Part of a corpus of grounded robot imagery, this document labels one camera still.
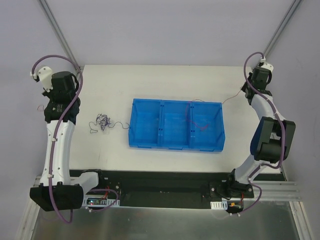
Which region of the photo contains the red cable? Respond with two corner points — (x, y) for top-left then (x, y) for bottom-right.
(184, 89), (245, 132)

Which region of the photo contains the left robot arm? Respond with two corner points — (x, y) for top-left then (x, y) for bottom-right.
(29, 71), (99, 212)

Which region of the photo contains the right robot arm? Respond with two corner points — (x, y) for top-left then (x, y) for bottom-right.
(225, 63), (296, 199)

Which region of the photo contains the blue three-compartment bin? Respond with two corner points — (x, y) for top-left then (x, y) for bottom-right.
(128, 98), (226, 153)

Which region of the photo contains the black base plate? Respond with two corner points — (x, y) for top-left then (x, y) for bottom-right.
(77, 169), (256, 208)

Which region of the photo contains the right white cable duct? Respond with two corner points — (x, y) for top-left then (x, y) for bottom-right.
(210, 200), (228, 211)

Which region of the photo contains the white cable duct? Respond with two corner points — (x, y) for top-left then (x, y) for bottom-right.
(82, 197), (120, 208)
(210, 200), (228, 211)

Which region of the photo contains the left white cable duct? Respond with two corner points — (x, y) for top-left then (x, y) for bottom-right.
(82, 197), (120, 208)

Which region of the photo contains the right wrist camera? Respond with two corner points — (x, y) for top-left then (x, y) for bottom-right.
(258, 57), (274, 73)

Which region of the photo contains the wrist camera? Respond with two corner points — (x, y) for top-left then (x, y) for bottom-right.
(258, 57), (274, 73)
(30, 66), (53, 92)

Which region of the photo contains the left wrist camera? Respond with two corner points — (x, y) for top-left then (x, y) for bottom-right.
(30, 66), (53, 92)

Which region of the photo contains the aluminium frame rail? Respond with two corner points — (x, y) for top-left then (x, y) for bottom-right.
(253, 181), (302, 202)

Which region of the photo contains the left aluminium corner post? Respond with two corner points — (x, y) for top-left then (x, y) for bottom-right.
(37, 0), (83, 73)

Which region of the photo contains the aluminium corner post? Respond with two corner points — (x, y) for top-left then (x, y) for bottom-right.
(37, 0), (83, 73)
(263, 0), (304, 58)

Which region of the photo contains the right aluminium corner post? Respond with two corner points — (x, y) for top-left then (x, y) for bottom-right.
(263, 0), (304, 58)

